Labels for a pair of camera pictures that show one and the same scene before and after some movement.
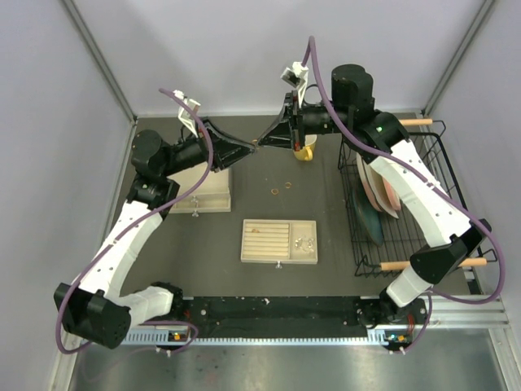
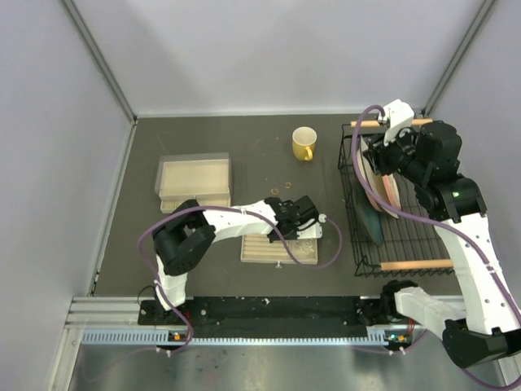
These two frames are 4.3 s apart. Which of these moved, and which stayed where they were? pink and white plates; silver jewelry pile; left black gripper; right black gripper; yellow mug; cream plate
Moved: right black gripper; left black gripper
Stayed: pink and white plates; cream plate; silver jewelry pile; yellow mug
